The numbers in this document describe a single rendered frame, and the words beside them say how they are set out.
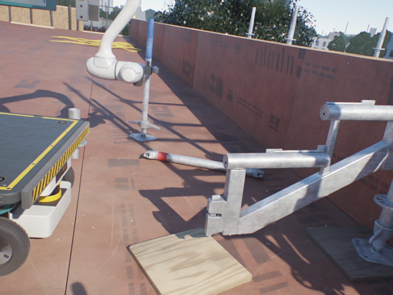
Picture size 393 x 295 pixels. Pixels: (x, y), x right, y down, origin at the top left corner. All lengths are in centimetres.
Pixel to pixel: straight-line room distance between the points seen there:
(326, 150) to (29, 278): 99
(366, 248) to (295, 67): 117
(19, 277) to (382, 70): 154
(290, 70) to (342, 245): 119
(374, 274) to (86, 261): 97
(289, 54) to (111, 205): 145
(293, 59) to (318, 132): 54
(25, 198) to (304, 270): 92
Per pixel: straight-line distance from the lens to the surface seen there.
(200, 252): 127
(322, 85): 202
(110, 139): 234
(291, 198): 120
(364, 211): 175
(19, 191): 98
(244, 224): 117
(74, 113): 193
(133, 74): 185
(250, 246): 138
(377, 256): 154
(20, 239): 114
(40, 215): 124
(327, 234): 157
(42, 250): 131
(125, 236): 135
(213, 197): 110
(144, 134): 239
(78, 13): 95
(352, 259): 147
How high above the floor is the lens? 75
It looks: 20 degrees down
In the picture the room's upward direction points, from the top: 7 degrees clockwise
